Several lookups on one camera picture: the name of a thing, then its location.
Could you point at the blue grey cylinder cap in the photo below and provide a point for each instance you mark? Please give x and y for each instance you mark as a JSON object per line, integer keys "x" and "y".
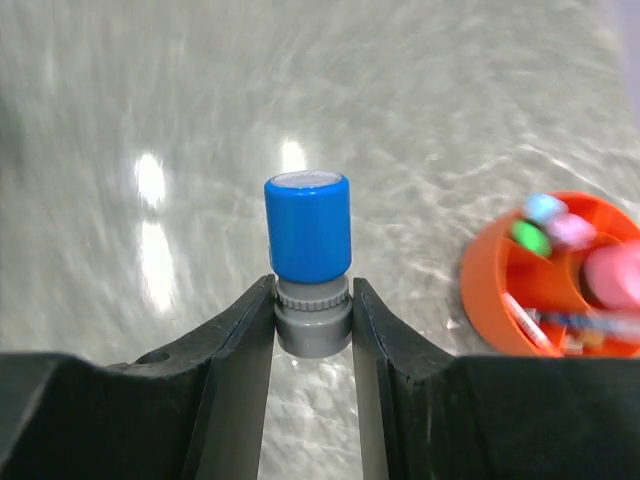
{"x": 308, "y": 217}

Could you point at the orange round desk organizer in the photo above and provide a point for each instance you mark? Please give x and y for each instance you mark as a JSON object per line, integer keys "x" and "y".
{"x": 494, "y": 265}

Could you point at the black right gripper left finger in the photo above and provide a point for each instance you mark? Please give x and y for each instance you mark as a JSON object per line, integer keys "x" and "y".
{"x": 191, "y": 409}

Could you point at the orange pen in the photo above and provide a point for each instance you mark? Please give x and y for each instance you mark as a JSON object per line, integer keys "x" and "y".
{"x": 531, "y": 329}

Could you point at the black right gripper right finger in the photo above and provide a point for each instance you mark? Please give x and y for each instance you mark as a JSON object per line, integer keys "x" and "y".
{"x": 425, "y": 414}

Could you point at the pink tube of crayons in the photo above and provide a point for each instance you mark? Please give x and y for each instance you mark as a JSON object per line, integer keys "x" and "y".
{"x": 612, "y": 275}

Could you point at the purple pink highlighter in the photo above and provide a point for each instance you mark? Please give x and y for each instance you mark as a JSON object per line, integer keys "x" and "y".
{"x": 570, "y": 230}

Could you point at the dark blue pen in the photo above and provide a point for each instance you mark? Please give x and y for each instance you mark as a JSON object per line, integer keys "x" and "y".
{"x": 613, "y": 324}

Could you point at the blue-capped clear highlighter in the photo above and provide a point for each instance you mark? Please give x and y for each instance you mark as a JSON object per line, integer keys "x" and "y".
{"x": 541, "y": 208}

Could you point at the thin green-tipped white marker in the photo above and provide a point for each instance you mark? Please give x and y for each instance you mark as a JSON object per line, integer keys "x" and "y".
{"x": 531, "y": 238}

